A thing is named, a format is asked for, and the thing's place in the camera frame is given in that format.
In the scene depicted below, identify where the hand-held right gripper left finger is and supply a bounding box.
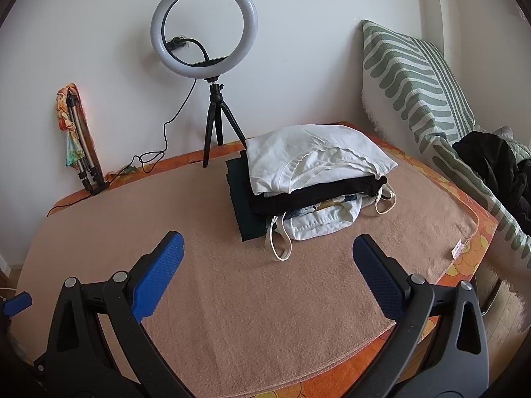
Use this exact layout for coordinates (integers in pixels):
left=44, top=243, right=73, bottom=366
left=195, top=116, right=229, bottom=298
left=33, top=231, right=196, bottom=398

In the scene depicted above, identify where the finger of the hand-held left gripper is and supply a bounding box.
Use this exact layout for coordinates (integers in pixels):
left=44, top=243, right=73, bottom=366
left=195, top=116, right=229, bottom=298
left=0, top=292, right=33, bottom=320

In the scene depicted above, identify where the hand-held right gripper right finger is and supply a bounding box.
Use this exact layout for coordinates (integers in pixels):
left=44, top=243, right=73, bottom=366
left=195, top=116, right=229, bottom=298
left=352, top=233, right=499, bottom=398

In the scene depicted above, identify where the white t-shirt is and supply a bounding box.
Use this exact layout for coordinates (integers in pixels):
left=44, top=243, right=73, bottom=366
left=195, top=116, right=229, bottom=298
left=246, top=126, right=398, bottom=196

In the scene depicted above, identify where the tan blanket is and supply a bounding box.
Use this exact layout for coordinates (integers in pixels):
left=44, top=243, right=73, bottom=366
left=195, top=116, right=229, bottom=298
left=8, top=126, right=482, bottom=394

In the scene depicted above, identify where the dark green folded garment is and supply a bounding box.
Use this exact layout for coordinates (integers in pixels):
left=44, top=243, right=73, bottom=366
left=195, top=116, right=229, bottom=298
left=225, top=151, right=275, bottom=242

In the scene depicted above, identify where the cream tank top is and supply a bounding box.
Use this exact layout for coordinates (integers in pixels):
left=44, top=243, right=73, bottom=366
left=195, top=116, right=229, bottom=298
left=265, top=186, right=398, bottom=263

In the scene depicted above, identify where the black folded garment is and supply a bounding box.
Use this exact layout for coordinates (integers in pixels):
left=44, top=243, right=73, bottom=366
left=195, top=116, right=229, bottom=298
left=248, top=176, right=388, bottom=216

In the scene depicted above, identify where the folded grey tripod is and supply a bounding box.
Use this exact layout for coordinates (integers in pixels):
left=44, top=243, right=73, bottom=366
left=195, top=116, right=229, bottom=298
left=65, top=93, right=105, bottom=193

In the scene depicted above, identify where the orange patterned cloth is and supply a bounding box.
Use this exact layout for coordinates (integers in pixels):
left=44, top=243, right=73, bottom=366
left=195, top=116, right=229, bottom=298
left=75, top=84, right=100, bottom=175

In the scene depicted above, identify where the black jacket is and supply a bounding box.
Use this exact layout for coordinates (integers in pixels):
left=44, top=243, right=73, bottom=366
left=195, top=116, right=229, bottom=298
left=452, top=130, right=531, bottom=227

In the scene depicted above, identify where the green striped pillow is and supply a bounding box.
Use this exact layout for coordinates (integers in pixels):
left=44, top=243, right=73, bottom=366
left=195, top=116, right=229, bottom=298
left=360, top=20, right=531, bottom=260

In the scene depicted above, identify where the black cable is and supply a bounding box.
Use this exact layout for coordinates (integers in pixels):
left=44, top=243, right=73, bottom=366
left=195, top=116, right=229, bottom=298
left=46, top=38, right=210, bottom=217

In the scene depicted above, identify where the white ring light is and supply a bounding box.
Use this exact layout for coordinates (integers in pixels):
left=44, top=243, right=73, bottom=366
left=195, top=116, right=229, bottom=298
left=150, top=0, right=259, bottom=82

